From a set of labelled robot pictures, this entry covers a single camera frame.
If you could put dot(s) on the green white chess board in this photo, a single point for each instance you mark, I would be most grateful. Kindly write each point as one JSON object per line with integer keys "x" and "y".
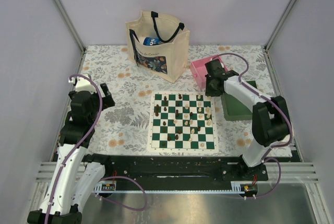
{"x": 181, "y": 119}

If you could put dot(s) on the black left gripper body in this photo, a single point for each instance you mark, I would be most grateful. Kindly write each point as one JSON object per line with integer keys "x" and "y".
{"x": 107, "y": 101}

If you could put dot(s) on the blue white bottle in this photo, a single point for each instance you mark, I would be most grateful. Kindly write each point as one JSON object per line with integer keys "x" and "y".
{"x": 151, "y": 41}

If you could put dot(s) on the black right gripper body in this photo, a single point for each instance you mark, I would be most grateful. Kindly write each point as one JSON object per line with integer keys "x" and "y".
{"x": 210, "y": 90}

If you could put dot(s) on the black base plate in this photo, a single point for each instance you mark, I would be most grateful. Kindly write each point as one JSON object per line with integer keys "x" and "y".
{"x": 176, "y": 173}

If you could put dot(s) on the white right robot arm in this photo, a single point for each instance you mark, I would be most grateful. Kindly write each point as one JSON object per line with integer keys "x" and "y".
{"x": 270, "y": 117}

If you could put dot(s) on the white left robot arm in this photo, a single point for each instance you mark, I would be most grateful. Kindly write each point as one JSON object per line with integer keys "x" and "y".
{"x": 76, "y": 173}

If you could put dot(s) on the pink plastic box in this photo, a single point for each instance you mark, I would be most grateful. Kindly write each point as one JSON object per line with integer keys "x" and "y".
{"x": 199, "y": 71}

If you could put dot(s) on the floral table cloth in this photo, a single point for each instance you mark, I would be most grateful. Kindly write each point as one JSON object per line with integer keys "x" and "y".
{"x": 123, "y": 129}

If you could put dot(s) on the green plastic box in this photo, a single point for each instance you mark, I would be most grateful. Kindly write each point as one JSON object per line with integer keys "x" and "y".
{"x": 238, "y": 106}

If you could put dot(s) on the beige canvas tote bag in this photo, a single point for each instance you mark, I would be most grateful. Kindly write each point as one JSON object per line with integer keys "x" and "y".
{"x": 169, "y": 58}

